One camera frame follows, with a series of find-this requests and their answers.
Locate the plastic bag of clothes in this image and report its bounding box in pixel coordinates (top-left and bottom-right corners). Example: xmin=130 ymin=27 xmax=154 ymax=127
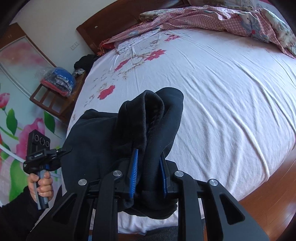
xmin=36 ymin=67 xmax=77 ymax=96

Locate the flower print wardrobe door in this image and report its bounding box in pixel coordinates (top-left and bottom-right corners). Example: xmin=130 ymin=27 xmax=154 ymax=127
xmin=0 ymin=23 xmax=70 ymax=202

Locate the black clothes pile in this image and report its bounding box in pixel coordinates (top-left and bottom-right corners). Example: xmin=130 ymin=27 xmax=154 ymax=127
xmin=74 ymin=54 xmax=99 ymax=70

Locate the bed with floral white sheet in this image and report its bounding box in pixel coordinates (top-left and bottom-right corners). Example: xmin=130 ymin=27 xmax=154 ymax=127
xmin=67 ymin=22 xmax=296 ymax=234

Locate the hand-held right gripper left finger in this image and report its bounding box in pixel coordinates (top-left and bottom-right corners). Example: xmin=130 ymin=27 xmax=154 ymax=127
xmin=26 ymin=148 xmax=139 ymax=241

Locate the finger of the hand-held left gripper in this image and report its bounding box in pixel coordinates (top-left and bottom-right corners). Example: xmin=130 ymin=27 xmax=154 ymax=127
xmin=57 ymin=148 xmax=72 ymax=160

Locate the pink checkered quilt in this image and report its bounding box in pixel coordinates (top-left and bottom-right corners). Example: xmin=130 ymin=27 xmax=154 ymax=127
xmin=98 ymin=0 xmax=296 ymax=59

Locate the person's left forearm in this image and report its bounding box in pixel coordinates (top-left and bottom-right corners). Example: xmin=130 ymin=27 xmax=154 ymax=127
xmin=0 ymin=185 xmax=40 ymax=241

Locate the black sports sweatshirt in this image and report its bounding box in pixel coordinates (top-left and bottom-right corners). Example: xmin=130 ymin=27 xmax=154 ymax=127
xmin=61 ymin=87 xmax=185 ymax=220

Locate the wooden chair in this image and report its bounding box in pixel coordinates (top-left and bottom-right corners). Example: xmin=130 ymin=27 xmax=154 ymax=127
xmin=30 ymin=71 xmax=87 ymax=124

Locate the person's left hand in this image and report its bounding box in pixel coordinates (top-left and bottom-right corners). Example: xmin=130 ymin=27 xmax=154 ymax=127
xmin=28 ymin=173 xmax=54 ymax=204

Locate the brown wooden headboard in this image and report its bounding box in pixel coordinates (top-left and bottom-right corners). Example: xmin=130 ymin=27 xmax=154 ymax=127
xmin=76 ymin=0 xmax=190 ymax=55

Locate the pale patterned pillow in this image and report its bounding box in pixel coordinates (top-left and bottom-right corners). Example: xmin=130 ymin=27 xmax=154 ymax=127
xmin=117 ymin=31 xmax=162 ymax=54

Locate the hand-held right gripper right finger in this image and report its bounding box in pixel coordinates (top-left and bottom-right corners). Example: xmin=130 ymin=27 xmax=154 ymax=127
xmin=159 ymin=152 xmax=270 ymax=241

